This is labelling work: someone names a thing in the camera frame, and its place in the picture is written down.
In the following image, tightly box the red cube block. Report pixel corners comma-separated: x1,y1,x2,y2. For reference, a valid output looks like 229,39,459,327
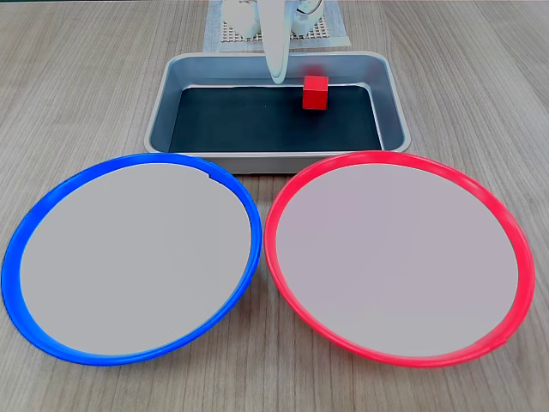
301,75,330,112

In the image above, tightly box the black tray liner mat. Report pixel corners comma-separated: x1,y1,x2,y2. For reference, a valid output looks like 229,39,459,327
168,84,384,154

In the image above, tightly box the silver metal tray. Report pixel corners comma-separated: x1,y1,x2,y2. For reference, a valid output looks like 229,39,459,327
143,51,412,175

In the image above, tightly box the red rimmed round dish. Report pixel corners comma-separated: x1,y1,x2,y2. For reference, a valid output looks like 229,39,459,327
263,149,536,369

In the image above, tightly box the blue rimmed round dish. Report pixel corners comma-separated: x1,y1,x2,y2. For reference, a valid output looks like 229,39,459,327
1,152,263,367

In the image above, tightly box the white mesh grid mat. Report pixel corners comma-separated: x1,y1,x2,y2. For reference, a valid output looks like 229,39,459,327
220,15,332,45

